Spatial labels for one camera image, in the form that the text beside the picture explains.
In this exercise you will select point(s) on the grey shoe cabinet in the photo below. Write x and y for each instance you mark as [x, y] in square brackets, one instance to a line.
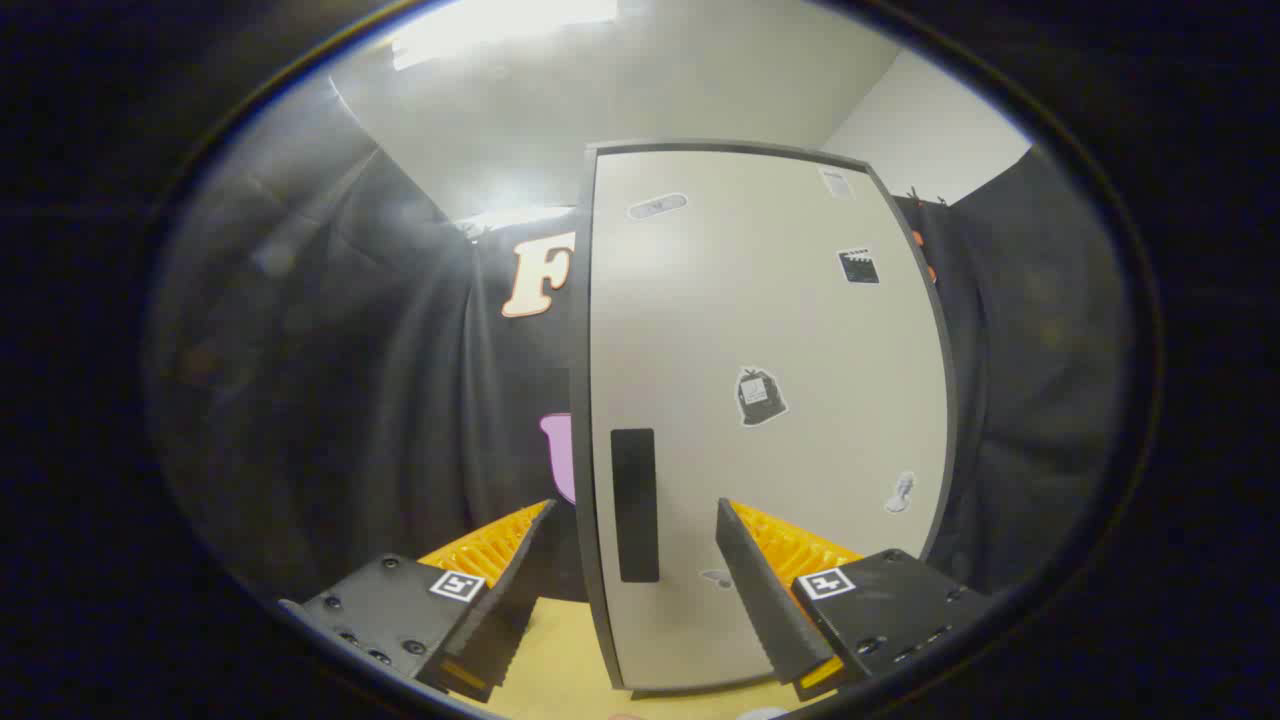
[581, 400]

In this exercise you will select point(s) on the black backdrop cloth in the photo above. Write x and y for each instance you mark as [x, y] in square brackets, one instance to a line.
[350, 400]

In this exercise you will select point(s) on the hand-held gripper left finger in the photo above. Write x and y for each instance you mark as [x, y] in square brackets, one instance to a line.
[510, 610]

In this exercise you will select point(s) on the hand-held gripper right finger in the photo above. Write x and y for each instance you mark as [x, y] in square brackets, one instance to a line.
[765, 600]

